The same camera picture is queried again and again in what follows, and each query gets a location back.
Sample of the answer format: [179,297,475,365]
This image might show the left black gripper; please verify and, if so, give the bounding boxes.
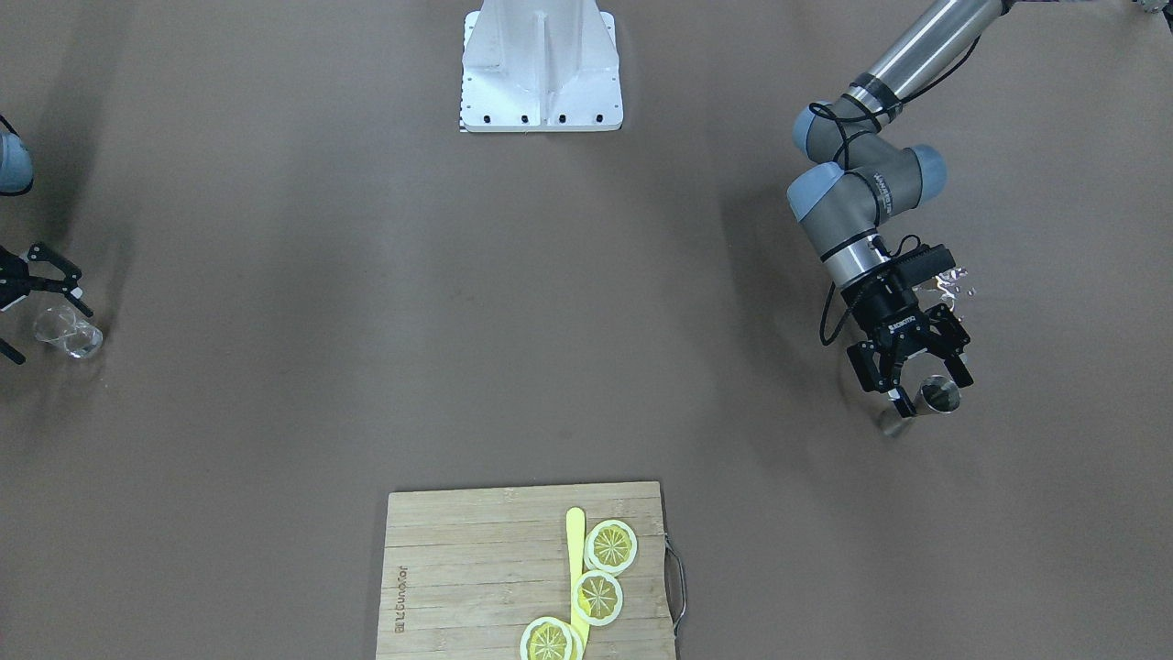
[841,268,972,419]

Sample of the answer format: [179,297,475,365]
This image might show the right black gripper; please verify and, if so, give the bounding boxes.
[0,241,94,366]

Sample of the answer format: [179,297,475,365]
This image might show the clear glass shaker cup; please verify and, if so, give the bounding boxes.
[33,304,104,359]

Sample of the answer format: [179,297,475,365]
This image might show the steel measuring cup jigger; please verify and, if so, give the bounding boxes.
[877,375,962,438]

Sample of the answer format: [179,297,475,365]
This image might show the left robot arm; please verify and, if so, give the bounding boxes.
[787,1,1013,419]

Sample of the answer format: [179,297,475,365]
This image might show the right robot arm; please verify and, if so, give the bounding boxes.
[1,117,93,317]

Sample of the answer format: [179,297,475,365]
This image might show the spilled liquid puddle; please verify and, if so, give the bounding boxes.
[916,267,976,312]

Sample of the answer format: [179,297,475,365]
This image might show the lemon slice far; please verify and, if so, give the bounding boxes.
[584,519,640,577]

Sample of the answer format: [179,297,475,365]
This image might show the lemon slice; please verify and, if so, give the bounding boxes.
[584,519,640,577]
[570,569,624,627]
[517,617,584,660]

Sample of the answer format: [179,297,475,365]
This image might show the yellow plastic knife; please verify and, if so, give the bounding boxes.
[565,506,590,659]

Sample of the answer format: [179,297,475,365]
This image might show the lemon slice middle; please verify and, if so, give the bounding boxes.
[570,569,624,627]

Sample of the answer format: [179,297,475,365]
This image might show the lemon slice near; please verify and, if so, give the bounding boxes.
[517,617,584,660]

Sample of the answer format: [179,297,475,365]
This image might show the wooden cutting board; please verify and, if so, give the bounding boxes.
[377,481,677,659]

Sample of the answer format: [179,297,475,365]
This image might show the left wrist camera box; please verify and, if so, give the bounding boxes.
[891,244,957,288]

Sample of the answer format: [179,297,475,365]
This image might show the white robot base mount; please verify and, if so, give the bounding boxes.
[457,1,624,134]

